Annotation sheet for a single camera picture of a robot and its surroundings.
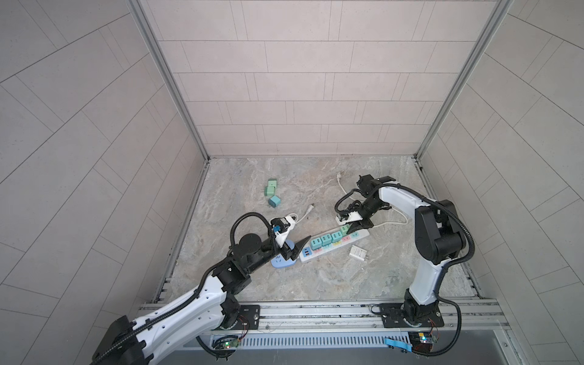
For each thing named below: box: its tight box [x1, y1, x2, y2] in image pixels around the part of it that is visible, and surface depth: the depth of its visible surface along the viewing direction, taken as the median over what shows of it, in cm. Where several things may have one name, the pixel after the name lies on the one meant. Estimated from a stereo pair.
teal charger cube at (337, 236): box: [330, 231, 343, 243], surface depth 84 cm
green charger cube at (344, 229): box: [339, 223, 351, 237], surface depth 84 cm
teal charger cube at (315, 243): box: [310, 237, 323, 251], surface depth 82 cm
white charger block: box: [349, 244, 368, 261], surface depth 84 cm
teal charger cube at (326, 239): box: [320, 233, 333, 247], surface depth 84 cm
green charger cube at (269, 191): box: [263, 185, 276, 197], surface depth 104 cm
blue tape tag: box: [384, 337, 413, 353], surface depth 67 cm
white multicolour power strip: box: [298, 228, 371, 264], surface depth 86 cm
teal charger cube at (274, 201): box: [268, 194, 282, 208], surface depth 99 cm
